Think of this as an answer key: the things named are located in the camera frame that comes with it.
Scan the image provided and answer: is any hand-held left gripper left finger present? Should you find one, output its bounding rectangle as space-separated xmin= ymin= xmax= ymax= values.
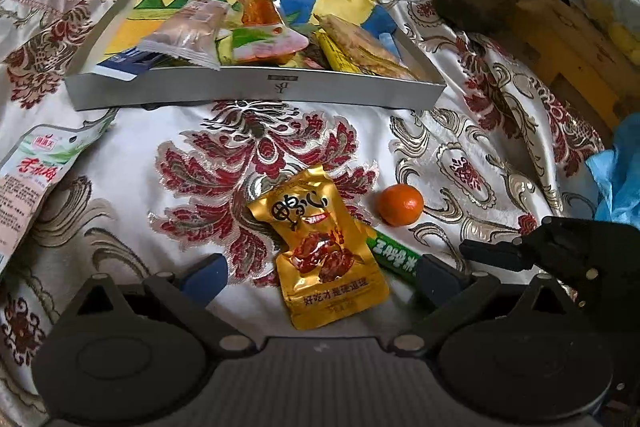
xmin=56 ymin=253 xmax=262 ymax=354

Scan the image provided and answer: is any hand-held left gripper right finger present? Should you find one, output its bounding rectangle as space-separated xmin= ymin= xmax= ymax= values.
xmin=391 ymin=255 xmax=583 ymax=354

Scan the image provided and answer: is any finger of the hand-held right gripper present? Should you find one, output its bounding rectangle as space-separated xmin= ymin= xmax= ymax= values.
xmin=458 ymin=238 xmax=535 ymax=272

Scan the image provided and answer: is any gold snack packet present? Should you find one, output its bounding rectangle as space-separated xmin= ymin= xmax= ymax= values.
xmin=245 ymin=162 xmax=390 ymax=331

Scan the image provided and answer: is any grey shallow box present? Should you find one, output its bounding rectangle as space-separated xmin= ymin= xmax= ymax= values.
xmin=63 ymin=0 xmax=447 ymax=112

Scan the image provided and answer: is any blue and white snack packet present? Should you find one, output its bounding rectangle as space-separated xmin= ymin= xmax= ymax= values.
xmin=94 ymin=48 xmax=177 ymax=82

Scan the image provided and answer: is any clear packet with dark snack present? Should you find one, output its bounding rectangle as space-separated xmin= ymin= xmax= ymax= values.
xmin=293 ymin=34 xmax=333 ymax=70

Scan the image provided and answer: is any green snack bar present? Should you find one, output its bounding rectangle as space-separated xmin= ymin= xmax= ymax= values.
xmin=364 ymin=229 xmax=427 ymax=286

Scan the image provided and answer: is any blue plastic bag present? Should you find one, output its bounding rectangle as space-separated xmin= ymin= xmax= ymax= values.
xmin=584 ymin=111 xmax=640 ymax=229

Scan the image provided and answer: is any tangerine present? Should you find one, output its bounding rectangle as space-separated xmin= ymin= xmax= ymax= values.
xmin=375 ymin=184 xmax=425 ymax=227

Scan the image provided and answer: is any floral satin blanket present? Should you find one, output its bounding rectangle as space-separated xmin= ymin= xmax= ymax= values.
xmin=0 ymin=0 xmax=608 ymax=423

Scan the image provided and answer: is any white and green snack packet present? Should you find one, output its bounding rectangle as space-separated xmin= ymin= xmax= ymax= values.
xmin=0 ymin=122 xmax=119 ymax=274

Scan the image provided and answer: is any yellow wooden crate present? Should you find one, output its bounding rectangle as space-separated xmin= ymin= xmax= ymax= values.
xmin=514 ymin=0 xmax=633 ymax=130

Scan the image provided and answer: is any clear cracker packet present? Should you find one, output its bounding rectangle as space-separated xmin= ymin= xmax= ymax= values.
xmin=320 ymin=14 xmax=417 ymax=81

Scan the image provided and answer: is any yellow snack packet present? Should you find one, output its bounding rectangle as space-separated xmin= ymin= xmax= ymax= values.
xmin=314 ymin=29 xmax=362 ymax=73

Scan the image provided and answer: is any pale pink clear snack packet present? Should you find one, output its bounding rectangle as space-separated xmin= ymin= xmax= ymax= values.
xmin=137 ymin=0 xmax=234 ymax=72

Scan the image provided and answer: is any dark furry object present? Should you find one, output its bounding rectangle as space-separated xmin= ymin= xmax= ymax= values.
xmin=433 ymin=0 xmax=513 ymax=34

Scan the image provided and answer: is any clear bag with yellow contents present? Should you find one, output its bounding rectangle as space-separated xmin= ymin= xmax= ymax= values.
xmin=566 ymin=0 xmax=640 ymax=60

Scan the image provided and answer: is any orange snack packet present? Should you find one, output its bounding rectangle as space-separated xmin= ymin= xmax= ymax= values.
xmin=238 ymin=0 xmax=287 ymax=28

